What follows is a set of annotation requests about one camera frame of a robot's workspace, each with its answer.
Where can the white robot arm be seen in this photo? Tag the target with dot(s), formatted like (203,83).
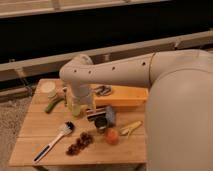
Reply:
(179,109)

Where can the orange plastic tray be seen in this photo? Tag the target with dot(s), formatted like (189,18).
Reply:
(123,96)

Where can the blue grey sponge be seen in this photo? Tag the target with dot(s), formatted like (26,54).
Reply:
(110,115)

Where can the dark round can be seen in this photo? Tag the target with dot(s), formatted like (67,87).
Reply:
(101,124)

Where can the small brown white bottle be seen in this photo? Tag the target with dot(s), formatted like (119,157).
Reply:
(65,95)

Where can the orange peach fruit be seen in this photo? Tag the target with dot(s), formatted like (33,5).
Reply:
(112,136)

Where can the yellow banana toy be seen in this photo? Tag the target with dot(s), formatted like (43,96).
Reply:
(129,128)

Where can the white dish brush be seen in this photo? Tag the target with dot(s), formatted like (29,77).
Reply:
(65,130)

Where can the bunch of dark grapes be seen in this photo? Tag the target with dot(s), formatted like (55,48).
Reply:
(81,143)

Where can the green cucumber toy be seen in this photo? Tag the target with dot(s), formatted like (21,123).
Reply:
(52,104)

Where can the wooden table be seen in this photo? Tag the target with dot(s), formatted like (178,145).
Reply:
(44,139)

